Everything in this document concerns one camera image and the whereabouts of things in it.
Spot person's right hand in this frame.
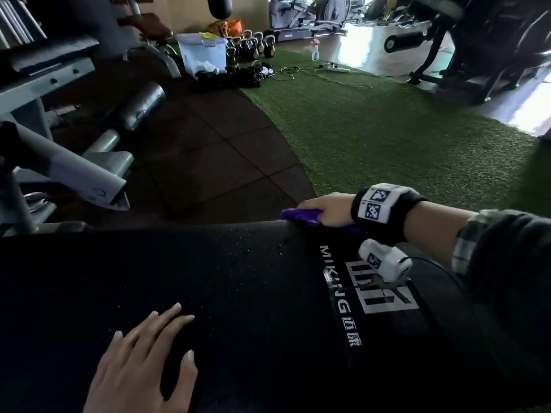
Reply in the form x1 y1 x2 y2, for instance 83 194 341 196
297 192 358 228

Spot person's left hand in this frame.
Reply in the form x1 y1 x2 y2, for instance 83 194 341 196
83 302 199 413

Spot purple cleaning cloth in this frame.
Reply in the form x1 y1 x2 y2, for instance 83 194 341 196
280 207 362 235

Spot black weight machine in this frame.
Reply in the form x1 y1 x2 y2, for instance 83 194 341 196
383 0 551 104

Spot grey adjacent bench frame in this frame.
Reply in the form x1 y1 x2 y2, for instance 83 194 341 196
0 34 166 237

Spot person's right forearm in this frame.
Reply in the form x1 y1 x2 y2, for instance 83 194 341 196
403 201 551 375

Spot black right wristband with markers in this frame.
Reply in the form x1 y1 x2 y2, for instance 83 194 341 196
351 182 428 246

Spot pile of black dumbbells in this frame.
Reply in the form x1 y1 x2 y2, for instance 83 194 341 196
193 60 272 93

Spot row of black kettlebells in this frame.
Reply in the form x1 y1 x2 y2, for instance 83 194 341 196
226 29 277 65

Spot grey elliptical machine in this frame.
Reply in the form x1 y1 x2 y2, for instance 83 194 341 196
269 0 350 42

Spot clear plastic storage box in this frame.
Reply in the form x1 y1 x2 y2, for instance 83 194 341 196
176 33 228 78

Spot orange bag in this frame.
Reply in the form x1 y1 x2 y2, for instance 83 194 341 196
207 19 245 38

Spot black punching bag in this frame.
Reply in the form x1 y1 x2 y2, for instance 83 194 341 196
206 0 233 20

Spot chrome weight bars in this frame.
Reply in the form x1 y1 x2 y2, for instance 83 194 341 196
0 0 48 50

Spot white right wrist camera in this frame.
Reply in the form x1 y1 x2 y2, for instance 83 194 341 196
358 238 413 283

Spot white cable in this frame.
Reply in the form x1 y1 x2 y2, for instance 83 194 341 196
266 62 373 89

